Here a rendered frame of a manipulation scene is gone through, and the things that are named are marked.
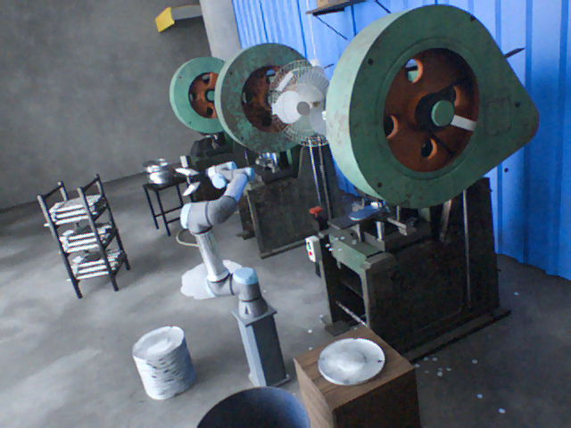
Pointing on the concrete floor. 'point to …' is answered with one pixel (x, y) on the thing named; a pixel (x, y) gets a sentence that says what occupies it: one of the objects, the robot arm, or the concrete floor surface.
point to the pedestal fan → (311, 107)
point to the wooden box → (387, 393)
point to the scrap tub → (257, 410)
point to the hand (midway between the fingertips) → (178, 183)
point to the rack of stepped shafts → (86, 234)
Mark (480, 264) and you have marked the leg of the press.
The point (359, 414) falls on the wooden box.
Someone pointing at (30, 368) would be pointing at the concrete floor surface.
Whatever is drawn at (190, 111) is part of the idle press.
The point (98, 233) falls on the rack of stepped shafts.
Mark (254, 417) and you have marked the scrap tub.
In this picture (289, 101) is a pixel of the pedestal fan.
